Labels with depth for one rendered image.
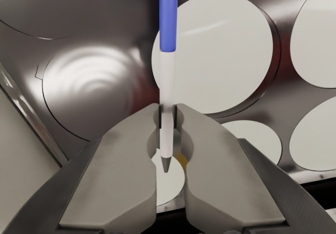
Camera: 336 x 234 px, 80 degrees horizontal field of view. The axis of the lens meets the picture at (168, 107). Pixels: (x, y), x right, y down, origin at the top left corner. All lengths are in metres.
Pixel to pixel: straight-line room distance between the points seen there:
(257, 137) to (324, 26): 0.11
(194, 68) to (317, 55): 0.10
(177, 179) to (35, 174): 0.15
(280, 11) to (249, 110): 0.09
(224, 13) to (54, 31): 0.13
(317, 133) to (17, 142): 0.31
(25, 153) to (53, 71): 0.10
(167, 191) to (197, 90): 0.13
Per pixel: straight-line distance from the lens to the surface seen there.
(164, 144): 0.15
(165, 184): 0.25
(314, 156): 0.28
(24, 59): 0.20
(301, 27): 0.20
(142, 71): 0.18
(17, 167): 0.25
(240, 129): 0.22
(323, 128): 0.26
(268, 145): 0.24
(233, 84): 0.19
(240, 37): 0.18
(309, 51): 0.21
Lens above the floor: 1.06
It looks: 61 degrees down
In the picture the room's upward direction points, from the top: 177 degrees clockwise
